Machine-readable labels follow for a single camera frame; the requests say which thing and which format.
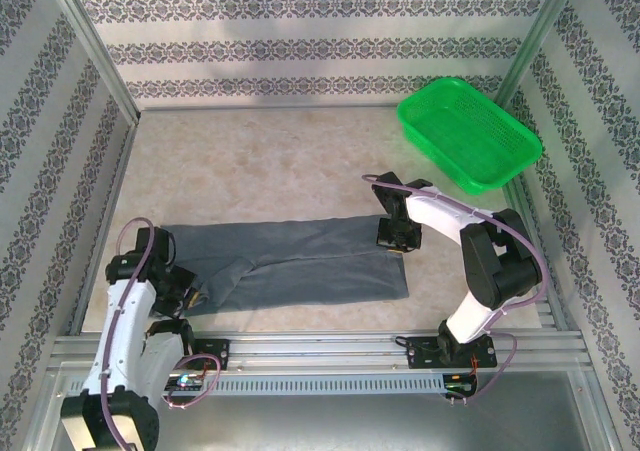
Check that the grey trousers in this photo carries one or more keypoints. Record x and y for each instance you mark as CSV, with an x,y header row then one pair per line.
x,y
310,271

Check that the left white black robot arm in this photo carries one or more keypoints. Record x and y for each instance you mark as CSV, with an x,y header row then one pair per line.
x,y
125,331

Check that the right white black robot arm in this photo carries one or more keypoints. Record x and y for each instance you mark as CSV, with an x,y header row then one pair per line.
x,y
500,271

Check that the left controller board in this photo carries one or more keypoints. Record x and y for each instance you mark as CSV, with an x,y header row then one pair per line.
x,y
184,382

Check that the controller board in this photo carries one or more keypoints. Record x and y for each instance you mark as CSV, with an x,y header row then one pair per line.
x,y
461,383
184,382

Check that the green plastic basket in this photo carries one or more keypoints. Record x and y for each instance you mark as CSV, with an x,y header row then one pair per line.
x,y
465,131

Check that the right controller board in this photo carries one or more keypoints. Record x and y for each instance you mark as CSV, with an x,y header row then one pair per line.
x,y
461,383

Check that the grey metal base tray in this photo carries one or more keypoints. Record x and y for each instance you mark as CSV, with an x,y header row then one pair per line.
x,y
350,426

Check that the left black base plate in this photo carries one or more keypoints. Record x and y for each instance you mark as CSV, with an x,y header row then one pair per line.
x,y
212,353

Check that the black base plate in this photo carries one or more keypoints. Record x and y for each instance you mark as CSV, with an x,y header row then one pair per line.
x,y
425,353
212,353

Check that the left aluminium table edge rail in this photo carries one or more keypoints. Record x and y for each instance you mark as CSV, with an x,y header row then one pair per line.
x,y
118,196

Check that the aluminium table edge rail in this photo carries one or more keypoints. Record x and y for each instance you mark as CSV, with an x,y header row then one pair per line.
x,y
520,196
118,196

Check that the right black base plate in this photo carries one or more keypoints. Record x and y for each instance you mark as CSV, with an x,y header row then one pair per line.
x,y
425,353

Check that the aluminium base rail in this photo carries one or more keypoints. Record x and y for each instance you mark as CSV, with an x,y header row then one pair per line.
x,y
320,351

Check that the right aluminium table edge rail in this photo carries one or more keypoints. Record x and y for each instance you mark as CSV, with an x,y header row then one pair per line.
x,y
520,196

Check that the left aluminium frame post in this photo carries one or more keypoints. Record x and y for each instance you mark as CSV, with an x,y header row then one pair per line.
x,y
105,56

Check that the aluminium frame post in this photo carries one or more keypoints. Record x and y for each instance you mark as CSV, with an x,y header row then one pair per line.
x,y
105,56
545,21

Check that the right aluminium frame post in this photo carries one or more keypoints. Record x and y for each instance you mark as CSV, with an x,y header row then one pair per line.
x,y
545,21

